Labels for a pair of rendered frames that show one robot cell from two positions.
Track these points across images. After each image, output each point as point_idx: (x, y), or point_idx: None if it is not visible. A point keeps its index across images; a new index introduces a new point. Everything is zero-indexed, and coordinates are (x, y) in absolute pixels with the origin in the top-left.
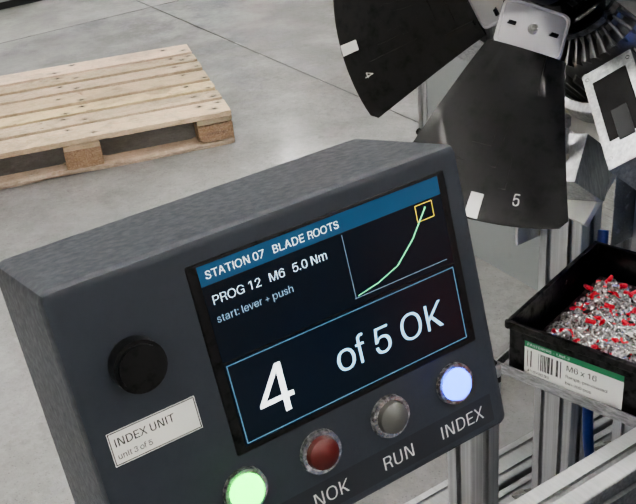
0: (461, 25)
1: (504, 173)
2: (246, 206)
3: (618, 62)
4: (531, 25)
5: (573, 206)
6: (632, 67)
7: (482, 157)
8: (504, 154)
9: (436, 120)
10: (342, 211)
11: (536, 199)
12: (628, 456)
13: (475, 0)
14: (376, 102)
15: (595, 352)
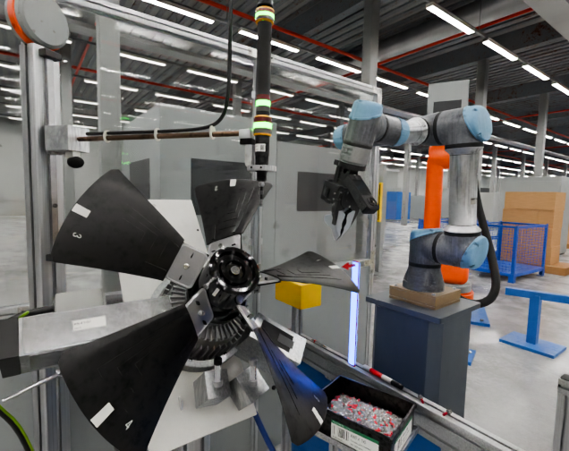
0: (189, 341)
1: (306, 389)
2: None
3: (259, 319)
4: (251, 314)
5: (244, 411)
6: (267, 319)
7: (300, 389)
8: (299, 381)
9: (279, 386)
10: None
11: (316, 392)
12: (465, 422)
13: (193, 320)
14: (139, 443)
15: (408, 414)
